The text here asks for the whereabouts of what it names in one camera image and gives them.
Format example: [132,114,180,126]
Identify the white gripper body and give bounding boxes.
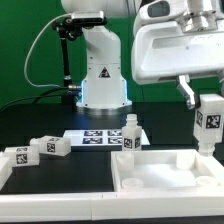
[131,0,224,84]

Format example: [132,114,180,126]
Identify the white square table top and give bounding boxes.
[111,149,224,192]

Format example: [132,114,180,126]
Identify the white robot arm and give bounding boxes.
[61,0,224,111]

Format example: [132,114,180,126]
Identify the white sheet with markers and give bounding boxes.
[62,129,151,147]

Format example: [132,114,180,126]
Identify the white U-shaped obstacle fence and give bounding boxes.
[0,151,224,223]

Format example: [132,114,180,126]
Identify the black camera on stand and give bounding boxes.
[52,12,106,104]

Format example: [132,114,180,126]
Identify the grey camera cable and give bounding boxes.
[23,13,72,89]

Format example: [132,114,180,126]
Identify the black cables at base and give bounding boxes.
[0,84,83,112]

